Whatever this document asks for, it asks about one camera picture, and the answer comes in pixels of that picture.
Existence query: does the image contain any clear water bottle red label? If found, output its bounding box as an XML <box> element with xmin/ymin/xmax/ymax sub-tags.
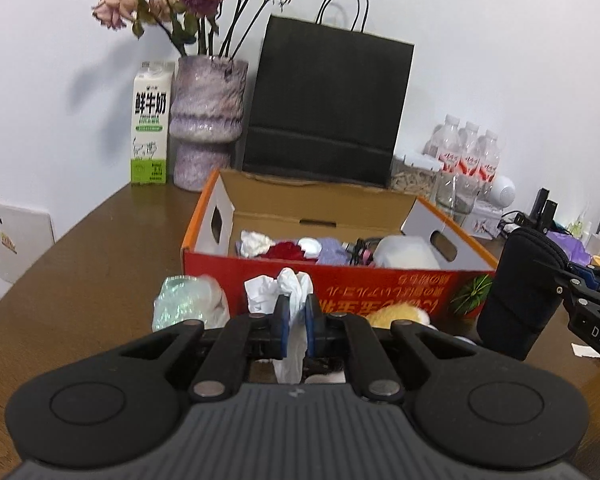
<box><xmin>455</xmin><ymin>120</ymin><xmax>482</xmax><ymax>177</ymax></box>
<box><xmin>475</xmin><ymin>129</ymin><xmax>502</xmax><ymax>184</ymax></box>
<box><xmin>422</xmin><ymin>113</ymin><xmax>464</xmax><ymax>172</ymax></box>

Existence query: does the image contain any black fuzzy scrunchie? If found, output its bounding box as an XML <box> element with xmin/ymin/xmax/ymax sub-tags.
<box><xmin>306</xmin><ymin>357</ymin><xmax>346</xmax><ymax>375</ymax></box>

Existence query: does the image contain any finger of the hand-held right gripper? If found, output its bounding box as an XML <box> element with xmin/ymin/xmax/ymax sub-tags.
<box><xmin>534</xmin><ymin>258</ymin><xmax>600</xmax><ymax>314</ymax></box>
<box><xmin>569</xmin><ymin>263</ymin><xmax>600</xmax><ymax>293</ymax></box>

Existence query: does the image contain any white green milk carton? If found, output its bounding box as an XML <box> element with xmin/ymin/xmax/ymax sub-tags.
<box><xmin>130</xmin><ymin>60</ymin><xmax>176</xmax><ymax>185</ymax></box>

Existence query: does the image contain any wooden desk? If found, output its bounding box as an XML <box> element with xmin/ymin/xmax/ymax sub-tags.
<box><xmin>0</xmin><ymin>180</ymin><xmax>600</xmax><ymax>480</ymax></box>

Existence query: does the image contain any clear glass cup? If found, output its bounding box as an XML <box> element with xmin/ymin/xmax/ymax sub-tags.
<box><xmin>433</xmin><ymin>170</ymin><xmax>481</xmax><ymax>222</ymax></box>

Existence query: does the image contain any small clear bottle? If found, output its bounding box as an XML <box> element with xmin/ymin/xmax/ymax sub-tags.
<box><xmin>570</xmin><ymin>207</ymin><xmax>594</xmax><ymax>241</ymax></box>

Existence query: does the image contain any white patterned box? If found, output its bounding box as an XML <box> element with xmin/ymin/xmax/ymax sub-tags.
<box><xmin>462</xmin><ymin>202</ymin><xmax>512</xmax><ymax>239</ymax></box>

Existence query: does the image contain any purple cloth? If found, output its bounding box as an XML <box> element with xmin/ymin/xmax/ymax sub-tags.
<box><xmin>314</xmin><ymin>237</ymin><xmax>354</xmax><ymax>266</ymax></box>

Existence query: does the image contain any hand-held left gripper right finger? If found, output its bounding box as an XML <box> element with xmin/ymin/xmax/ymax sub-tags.
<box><xmin>305</xmin><ymin>295</ymin><xmax>474</xmax><ymax>403</ymax></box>

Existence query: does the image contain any white tissue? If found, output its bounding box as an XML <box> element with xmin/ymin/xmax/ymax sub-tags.
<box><xmin>243</xmin><ymin>267</ymin><xmax>315</xmax><ymax>386</ymax></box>
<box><xmin>239</xmin><ymin>229</ymin><xmax>274</xmax><ymax>259</ymax></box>

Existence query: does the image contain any black paper bag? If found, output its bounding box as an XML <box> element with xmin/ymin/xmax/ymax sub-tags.
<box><xmin>241</xmin><ymin>0</ymin><xmax>415</xmax><ymax>191</ymax></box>

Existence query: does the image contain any black upright device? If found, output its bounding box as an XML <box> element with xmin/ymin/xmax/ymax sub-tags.
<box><xmin>529</xmin><ymin>188</ymin><xmax>559</xmax><ymax>234</ymax></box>

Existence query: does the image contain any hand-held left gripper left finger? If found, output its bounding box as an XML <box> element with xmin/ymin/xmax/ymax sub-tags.
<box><xmin>121</xmin><ymin>295</ymin><xmax>291</xmax><ymax>403</ymax></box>

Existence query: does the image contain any yellow plush toy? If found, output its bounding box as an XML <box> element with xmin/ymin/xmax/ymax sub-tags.
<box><xmin>367</xmin><ymin>304</ymin><xmax>432</xmax><ymax>331</ymax></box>

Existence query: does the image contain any black pouch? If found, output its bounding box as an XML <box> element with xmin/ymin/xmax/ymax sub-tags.
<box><xmin>476</xmin><ymin>227</ymin><xmax>572</xmax><ymax>362</ymax></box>

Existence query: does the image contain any clear container of wooden pegs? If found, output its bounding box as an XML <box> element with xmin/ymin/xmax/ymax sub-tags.
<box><xmin>389</xmin><ymin>153</ymin><xmax>444</xmax><ymax>196</ymax></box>

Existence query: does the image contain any black power strip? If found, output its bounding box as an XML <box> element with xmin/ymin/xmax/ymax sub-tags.
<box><xmin>499</xmin><ymin>210</ymin><xmax>536</xmax><ymax>236</ymax></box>

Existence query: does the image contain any crumpled white tissue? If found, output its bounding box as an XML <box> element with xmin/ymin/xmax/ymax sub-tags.
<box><xmin>239</xmin><ymin>229</ymin><xmax>274</xmax><ymax>259</ymax></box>

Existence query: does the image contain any purple packet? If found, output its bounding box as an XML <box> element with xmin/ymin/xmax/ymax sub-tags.
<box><xmin>547</xmin><ymin>230</ymin><xmax>594</xmax><ymax>267</ymax></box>

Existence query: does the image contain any pink black hair tie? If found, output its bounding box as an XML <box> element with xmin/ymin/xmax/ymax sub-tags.
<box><xmin>347</xmin><ymin>237</ymin><xmax>382</xmax><ymax>266</ymax></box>

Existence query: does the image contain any white paper scrap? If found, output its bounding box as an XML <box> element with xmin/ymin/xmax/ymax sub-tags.
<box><xmin>571</xmin><ymin>342</ymin><xmax>600</xmax><ymax>362</ymax></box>

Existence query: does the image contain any white round speaker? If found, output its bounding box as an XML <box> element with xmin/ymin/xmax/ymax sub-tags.
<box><xmin>484</xmin><ymin>175</ymin><xmax>517</xmax><ymax>207</ymax></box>

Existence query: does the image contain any purple marbled vase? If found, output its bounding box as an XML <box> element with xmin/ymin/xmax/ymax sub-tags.
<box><xmin>168</xmin><ymin>55</ymin><xmax>250</xmax><ymax>193</ymax></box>

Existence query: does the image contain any orange cardboard box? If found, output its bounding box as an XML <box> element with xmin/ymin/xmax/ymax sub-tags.
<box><xmin>181</xmin><ymin>167</ymin><xmax>500</xmax><ymax>333</ymax></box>

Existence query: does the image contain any red rose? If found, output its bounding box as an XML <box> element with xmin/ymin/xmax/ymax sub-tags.
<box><xmin>259</xmin><ymin>241</ymin><xmax>307</xmax><ymax>262</ymax></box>

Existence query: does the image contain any iridescent plastic ball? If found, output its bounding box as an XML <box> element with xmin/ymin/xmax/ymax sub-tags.
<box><xmin>152</xmin><ymin>273</ymin><xmax>231</xmax><ymax>332</ymax></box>

